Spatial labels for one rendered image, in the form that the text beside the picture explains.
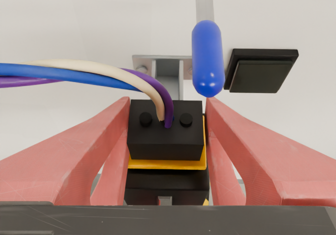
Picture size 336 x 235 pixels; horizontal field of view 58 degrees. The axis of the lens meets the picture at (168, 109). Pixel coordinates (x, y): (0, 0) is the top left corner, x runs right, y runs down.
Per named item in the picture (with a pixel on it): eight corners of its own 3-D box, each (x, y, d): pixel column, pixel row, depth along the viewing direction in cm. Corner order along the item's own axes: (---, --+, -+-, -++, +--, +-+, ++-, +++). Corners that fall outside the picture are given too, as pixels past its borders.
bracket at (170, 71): (135, 76, 22) (129, 141, 19) (131, 54, 19) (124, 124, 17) (200, 77, 21) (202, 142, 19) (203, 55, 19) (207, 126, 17)
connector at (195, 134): (139, 142, 17) (137, 178, 16) (130, 96, 13) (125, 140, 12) (193, 143, 17) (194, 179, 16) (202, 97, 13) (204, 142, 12)
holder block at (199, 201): (135, 151, 20) (130, 212, 19) (124, 111, 16) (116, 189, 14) (197, 152, 20) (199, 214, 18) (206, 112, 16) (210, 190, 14)
